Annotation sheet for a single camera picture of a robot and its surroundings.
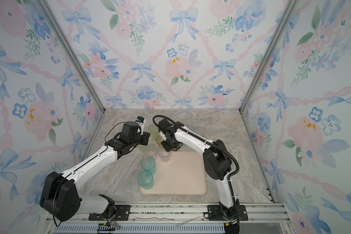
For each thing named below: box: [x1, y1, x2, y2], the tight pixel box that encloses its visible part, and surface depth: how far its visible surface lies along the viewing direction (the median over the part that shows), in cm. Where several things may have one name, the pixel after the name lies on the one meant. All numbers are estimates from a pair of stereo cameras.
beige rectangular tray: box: [139, 151, 207, 195], surface depth 85 cm
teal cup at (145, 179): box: [137, 170, 155, 190], surface depth 82 cm
